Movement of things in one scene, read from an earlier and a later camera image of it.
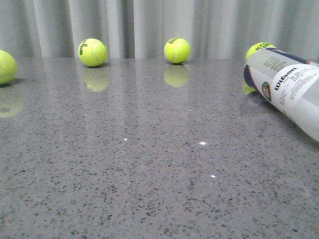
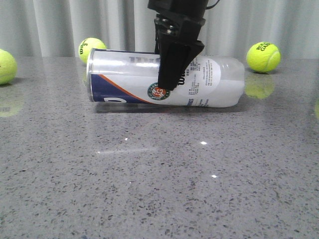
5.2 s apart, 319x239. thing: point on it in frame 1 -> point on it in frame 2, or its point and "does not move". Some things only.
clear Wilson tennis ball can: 291,83 -> 212,81
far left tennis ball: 8,68 does not move
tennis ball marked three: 92,52 does not move
